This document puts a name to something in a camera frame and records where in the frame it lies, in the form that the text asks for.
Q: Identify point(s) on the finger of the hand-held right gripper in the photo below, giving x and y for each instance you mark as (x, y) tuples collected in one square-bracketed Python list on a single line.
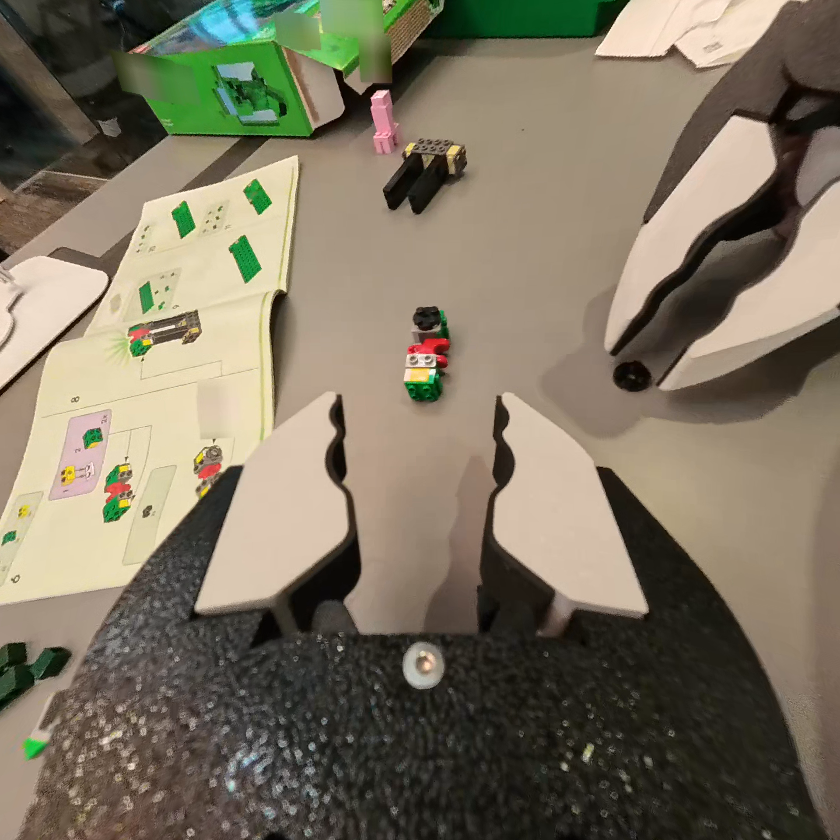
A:
[(774, 302), (689, 223)]

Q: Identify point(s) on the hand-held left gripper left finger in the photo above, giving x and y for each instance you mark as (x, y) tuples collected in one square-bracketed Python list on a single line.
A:
[(275, 525)]

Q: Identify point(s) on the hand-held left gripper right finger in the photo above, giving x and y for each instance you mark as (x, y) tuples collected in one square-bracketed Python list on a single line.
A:
[(558, 525)]

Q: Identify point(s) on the small black round brick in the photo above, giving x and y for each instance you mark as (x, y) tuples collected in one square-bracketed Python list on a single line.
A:
[(631, 376)]

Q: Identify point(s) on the green red toy brick assembly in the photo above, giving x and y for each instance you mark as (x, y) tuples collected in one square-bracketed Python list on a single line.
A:
[(425, 367)]

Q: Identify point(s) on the white paper sheets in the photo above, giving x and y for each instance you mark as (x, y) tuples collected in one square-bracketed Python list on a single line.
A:
[(663, 33)]

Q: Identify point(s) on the open instruction booklet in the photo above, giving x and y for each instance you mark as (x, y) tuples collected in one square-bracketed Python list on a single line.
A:
[(170, 367)]

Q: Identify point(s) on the green plastic bin stack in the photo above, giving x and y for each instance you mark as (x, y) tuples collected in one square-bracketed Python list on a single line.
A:
[(525, 16)]

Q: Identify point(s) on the black grey toy brick assembly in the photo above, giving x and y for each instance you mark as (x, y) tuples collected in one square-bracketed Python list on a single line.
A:
[(430, 164)]

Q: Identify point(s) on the dark green toy bricks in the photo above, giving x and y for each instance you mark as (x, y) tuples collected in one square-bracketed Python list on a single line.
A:
[(33, 666)]

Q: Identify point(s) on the white flat pad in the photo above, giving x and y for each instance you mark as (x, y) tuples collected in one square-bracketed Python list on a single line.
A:
[(46, 302)]

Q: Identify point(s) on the pink toy brick figure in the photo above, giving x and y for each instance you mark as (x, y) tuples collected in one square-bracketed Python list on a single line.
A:
[(383, 121)]

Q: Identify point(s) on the green white plastic scrap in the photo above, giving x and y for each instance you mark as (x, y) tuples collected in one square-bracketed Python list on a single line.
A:
[(36, 745)]

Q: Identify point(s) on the green toy brick box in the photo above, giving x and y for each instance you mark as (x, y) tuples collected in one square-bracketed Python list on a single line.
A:
[(262, 85)]

